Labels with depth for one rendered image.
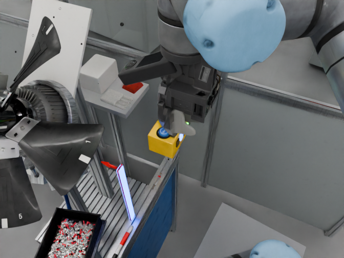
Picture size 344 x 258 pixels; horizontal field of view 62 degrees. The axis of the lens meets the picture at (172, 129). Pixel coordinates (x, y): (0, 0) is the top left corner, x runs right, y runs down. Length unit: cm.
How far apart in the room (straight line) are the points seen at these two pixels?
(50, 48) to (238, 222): 72
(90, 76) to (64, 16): 38
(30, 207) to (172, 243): 109
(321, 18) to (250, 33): 8
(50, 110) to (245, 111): 88
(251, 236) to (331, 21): 69
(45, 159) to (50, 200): 136
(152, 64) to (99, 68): 106
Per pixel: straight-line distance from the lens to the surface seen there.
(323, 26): 32
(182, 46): 38
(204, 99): 42
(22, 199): 110
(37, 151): 92
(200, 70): 42
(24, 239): 218
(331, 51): 31
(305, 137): 150
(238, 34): 24
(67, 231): 115
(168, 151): 104
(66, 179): 86
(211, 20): 24
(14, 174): 108
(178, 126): 51
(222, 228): 89
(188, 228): 200
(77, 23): 115
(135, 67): 48
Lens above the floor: 186
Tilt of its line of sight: 50 degrees down
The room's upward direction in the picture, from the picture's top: straight up
